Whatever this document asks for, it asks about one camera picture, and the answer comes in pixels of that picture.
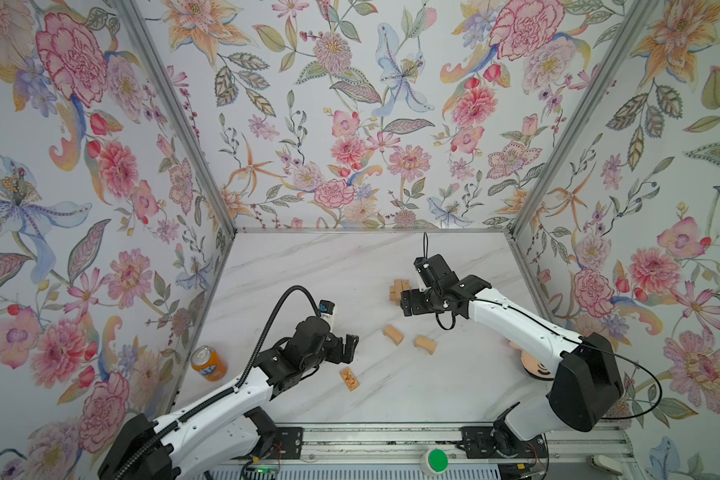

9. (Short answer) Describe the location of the printed wood block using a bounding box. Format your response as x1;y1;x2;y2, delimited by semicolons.
339;367;360;391

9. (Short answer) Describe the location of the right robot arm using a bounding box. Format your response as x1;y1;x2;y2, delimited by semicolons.
400;255;626;458

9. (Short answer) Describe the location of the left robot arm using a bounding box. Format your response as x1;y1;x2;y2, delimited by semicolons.
97;285;359;479

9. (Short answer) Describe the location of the arched wood block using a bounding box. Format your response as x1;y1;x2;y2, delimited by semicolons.
383;325;404;346
414;335;437;355

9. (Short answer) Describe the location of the orange soda can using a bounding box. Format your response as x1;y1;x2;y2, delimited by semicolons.
190;345;227;382

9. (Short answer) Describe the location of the pink plush toy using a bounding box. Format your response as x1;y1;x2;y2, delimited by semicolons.
509;342;554;382

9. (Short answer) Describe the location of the green round button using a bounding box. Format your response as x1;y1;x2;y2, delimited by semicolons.
420;448;449;476

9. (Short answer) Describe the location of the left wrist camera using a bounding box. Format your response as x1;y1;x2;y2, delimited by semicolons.
318;300;336;330

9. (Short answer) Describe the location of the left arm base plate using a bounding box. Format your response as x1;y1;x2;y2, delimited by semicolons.
256;427;304;460

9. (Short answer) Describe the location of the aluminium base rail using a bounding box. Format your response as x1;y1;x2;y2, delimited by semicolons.
125;422;637;480

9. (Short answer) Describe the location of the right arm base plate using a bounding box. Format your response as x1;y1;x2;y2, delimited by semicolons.
458;425;548;459

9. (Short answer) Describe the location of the white device on rail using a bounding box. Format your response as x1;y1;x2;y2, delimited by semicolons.
587;455;624;476

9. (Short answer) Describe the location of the right corner aluminium post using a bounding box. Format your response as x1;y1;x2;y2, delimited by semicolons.
507;0;654;240

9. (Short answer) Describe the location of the corner aluminium post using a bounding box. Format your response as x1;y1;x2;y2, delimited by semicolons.
507;0;654;240
113;0;237;239

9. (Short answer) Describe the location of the left corner aluminium post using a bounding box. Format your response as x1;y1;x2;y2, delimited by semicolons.
113;0;237;239

